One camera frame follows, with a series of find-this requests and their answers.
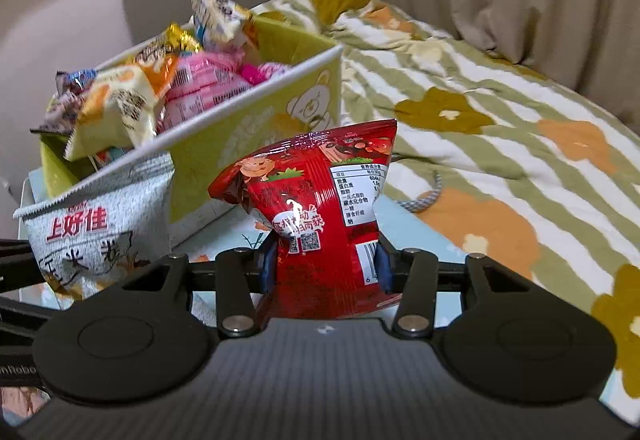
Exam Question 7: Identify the white grey rice roll bag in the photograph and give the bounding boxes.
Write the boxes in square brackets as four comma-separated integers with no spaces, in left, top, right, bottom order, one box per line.
[15,152,175,309]

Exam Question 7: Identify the pink snack bag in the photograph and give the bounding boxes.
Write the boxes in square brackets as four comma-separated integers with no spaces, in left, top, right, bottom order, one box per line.
[156,50,291,134]

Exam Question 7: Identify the white orange chips bag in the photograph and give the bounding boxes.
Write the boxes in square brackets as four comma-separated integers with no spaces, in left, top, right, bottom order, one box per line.
[64,54,178,162]

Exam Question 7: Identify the dark blue red snack bag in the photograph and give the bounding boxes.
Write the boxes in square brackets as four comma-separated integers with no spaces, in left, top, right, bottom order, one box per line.
[29,69,98,137]

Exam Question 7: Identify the gold black snack bag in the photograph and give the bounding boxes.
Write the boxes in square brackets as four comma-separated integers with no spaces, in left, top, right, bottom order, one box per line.
[134,23,203,67]

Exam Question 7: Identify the yellow blue snack bag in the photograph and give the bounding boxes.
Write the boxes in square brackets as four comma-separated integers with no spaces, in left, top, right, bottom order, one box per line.
[191,0,257,52]

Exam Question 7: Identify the green striped flower blanket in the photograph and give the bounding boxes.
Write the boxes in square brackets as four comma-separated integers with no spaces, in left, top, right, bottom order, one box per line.
[256,0,639,415]

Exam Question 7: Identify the green storage box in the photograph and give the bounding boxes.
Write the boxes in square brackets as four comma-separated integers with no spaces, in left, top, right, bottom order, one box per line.
[39,14,346,249]

